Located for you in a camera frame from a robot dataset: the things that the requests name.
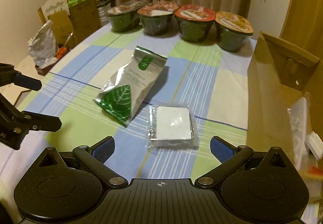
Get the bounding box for red candy packet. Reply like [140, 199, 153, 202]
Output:
[309, 167, 323, 176]

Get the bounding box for wooden door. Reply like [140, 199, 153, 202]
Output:
[280, 0, 322, 59]

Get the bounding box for small cardboard boxes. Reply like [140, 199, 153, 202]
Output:
[49, 0, 101, 48]

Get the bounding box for silver green tea pouch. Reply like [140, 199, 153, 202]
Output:
[94, 46, 168, 127]

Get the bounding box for brown lid noodle bowl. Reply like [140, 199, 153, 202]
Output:
[106, 1, 148, 32]

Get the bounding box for white carved wooden rack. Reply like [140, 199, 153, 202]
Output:
[38, 0, 69, 24]

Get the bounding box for orange lid noodle bowl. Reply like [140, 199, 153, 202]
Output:
[215, 11, 254, 53]

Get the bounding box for checkered tablecloth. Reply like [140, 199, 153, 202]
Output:
[1, 26, 256, 192]

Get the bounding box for dark red tray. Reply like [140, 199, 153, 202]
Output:
[35, 46, 70, 76]

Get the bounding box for white square item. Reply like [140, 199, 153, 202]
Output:
[147, 104, 199, 150]

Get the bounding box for brown cardboard box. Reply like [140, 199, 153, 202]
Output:
[246, 32, 322, 161]

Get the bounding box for crumpled white plastic bag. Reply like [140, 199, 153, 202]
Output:
[28, 20, 58, 68]

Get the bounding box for white power adapter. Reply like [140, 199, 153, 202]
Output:
[305, 131, 323, 161]

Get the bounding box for dark red lid noodle bowl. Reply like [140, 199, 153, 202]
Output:
[137, 1, 179, 36]

